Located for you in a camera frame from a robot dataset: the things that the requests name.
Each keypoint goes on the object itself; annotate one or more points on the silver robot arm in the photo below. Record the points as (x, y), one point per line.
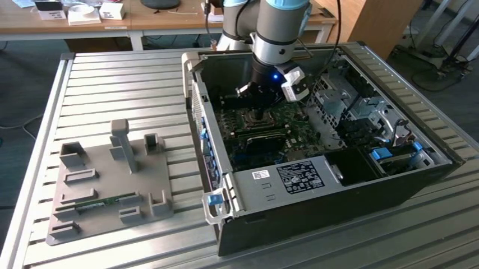
(276, 42)

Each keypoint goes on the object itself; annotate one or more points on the CPU socket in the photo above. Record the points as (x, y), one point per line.
(256, 127)

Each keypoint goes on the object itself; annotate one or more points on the blue slot retainer clip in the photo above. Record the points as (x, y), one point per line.
(204, 134)

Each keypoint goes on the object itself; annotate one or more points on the installed RAM stick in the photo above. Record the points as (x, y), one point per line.
(262, 131)

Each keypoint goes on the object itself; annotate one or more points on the green motherboard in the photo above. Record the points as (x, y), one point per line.
(300, 131)

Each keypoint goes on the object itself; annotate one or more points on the silver disk bay cage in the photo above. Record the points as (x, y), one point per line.
(332, 115)

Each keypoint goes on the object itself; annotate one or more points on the black graphics card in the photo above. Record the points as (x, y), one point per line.
(262, 145)

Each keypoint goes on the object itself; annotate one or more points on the wooden desk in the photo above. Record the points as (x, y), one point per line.
(22, 25)
(169, 21)

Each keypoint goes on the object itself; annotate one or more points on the silver power supply unit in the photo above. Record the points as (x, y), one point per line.
(258, 193)

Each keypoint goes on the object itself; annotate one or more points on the blue disk carrier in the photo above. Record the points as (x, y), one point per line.
(381, 155)

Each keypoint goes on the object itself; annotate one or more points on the dark round object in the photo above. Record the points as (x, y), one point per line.
(161, 3)

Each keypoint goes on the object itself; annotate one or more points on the blue case latch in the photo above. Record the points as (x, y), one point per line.
(214, 200)

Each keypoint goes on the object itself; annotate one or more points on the blue plastic tab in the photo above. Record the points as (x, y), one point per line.
(417, 148)

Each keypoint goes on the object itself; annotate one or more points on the white cube box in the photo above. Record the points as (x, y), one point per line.
(113, 11)

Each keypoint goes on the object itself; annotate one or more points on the black PC case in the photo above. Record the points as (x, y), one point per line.
(300, 224)

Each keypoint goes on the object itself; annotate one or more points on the metal equipment stand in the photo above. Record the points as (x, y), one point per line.
(453, 63)

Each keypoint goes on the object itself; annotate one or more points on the grey parts rack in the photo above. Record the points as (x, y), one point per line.
(105, 168)

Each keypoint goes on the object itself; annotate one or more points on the white round stand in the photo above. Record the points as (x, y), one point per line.
(85, 18)

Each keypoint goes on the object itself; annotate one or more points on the loose green RAM stick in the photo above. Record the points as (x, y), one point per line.
(110, 200)

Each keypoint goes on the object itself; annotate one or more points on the small white labelled box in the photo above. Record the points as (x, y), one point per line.
(53, 14)

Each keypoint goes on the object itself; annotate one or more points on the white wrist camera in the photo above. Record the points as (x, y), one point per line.
(296, 87)

